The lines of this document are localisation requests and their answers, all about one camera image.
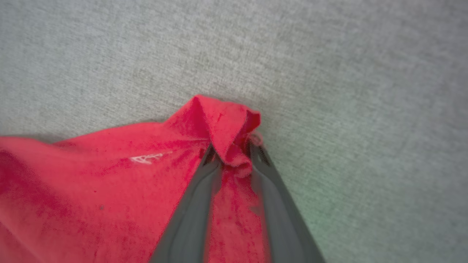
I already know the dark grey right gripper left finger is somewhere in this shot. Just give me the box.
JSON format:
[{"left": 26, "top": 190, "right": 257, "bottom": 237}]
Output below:
[{"left": 149, "top": 145, "right": 223, "bottom": 263}]

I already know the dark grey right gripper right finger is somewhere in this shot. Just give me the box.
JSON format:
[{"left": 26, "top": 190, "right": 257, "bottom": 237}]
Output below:
[{"left": 248, "top": 144, "right": 327, "bottom": 263}]

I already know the red garment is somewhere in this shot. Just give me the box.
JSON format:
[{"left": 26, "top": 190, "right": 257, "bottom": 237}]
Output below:
[{"left": 0, "top": 94, "right": 273, "bottom": 263}]

